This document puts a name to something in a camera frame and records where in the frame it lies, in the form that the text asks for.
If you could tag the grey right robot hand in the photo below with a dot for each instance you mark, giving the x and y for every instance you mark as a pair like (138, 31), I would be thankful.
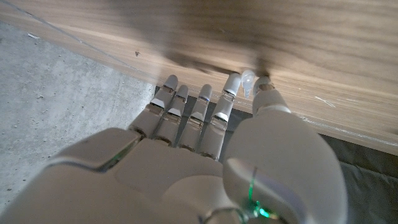
(174, 174)

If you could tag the clear plastic pipette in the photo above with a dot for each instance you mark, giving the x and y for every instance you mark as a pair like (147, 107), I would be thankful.
(248, 81)

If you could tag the grey tape outline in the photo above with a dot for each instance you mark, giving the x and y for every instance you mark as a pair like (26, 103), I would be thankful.
(77, 40)

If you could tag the black backdrop cloth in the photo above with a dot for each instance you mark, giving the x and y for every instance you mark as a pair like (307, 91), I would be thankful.
(373, 193)

